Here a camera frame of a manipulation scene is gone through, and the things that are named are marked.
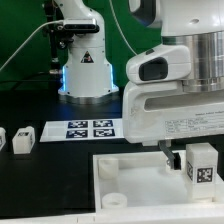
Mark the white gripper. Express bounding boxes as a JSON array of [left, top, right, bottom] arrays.
[[122, 82, 224, 170]]

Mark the white square table top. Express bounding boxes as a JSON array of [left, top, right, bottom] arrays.
[[93, 151, 224, 212]]

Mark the white sheet with tags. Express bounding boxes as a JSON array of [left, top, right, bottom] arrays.
[[40, 118, 124, 142]]

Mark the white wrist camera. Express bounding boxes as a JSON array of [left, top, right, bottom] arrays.
[[126, 44, 191, 84]]

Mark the grey cable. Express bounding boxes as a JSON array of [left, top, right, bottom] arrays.
[[0, 19, 64, 73]]

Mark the black camera stand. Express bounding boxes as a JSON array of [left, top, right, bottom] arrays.
[[42, 0, 72, 79]]

